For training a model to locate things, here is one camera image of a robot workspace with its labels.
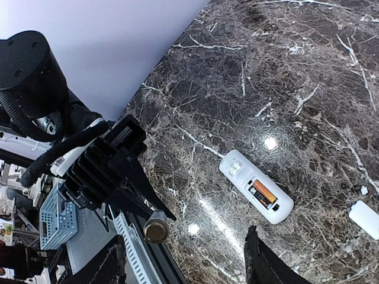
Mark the blue perforated plastic basket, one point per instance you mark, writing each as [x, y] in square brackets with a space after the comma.
[57, 220]

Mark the orange battery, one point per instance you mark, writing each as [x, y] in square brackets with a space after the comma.
[260, 187]

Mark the screwdriver with clear handle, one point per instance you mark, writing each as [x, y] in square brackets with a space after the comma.
[156, 229]

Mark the black battery in remote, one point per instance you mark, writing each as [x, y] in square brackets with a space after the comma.
[260, 197]

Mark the white remote control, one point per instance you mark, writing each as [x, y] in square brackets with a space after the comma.
[242, 173]

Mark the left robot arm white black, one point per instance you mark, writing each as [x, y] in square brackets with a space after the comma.
[36, 103]

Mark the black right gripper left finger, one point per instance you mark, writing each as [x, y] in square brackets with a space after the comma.
[108, 266]

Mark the white slotted cable duct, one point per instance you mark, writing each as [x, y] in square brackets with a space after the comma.
[142, 270]

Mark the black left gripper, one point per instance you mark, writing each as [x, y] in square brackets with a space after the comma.
[108, 168]

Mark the white battery cover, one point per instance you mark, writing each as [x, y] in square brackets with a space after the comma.
[366, 218]

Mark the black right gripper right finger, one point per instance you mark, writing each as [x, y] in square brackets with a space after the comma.
[264, 266]

